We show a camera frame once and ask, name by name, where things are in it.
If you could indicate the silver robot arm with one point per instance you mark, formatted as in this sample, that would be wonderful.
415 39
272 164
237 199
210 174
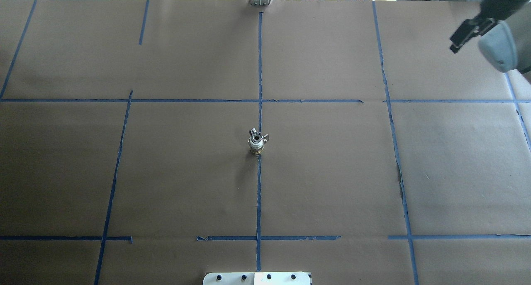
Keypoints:
503 27

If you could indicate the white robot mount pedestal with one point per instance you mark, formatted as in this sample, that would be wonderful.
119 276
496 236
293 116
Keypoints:
258 278

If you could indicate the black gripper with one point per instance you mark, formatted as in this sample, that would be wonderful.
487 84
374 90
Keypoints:
468 31

